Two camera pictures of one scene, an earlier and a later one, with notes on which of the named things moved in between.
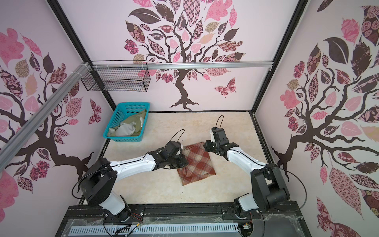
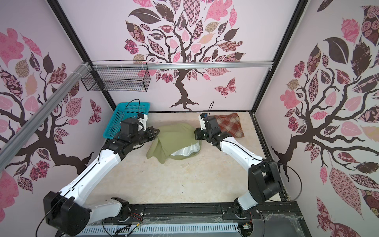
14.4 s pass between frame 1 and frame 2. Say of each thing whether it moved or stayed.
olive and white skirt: moved
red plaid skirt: moved
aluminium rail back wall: stayed
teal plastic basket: stayed
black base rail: stayed
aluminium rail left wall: stayed
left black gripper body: moved
